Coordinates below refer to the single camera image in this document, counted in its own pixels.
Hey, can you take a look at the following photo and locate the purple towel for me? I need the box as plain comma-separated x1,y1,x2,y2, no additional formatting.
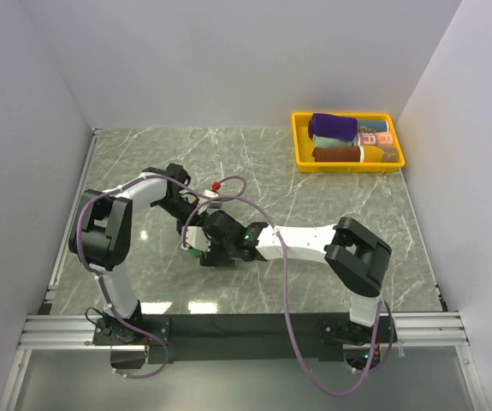
308,113,359,141

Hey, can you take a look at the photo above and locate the rolled mint towel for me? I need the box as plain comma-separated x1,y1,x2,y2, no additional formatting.
312,134,354,148

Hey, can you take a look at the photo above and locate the rolled pink printed towel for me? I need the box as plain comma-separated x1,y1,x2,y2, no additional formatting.
353,131,394,146

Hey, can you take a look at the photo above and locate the rolled brown towel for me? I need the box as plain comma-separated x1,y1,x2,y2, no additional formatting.
312,146,362,163

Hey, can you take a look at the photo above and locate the green towel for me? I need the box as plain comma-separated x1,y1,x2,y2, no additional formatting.
189,248,203,257

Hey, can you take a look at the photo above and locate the yellow plastic tray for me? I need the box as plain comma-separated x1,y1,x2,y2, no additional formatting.
291,112,406,174

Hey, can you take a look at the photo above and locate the black base beam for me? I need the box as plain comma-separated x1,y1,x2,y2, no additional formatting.
92,313,372,364

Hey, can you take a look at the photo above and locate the aluminium rail frame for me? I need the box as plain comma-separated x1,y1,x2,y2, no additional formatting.
0,128,490,410

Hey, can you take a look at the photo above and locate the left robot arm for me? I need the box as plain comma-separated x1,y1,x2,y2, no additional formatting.
68,164,207,344

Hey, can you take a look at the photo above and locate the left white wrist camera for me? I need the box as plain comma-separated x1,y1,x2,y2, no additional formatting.
201,189,222,209

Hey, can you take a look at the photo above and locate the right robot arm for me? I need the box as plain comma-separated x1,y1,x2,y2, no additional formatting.
186,210,392,342

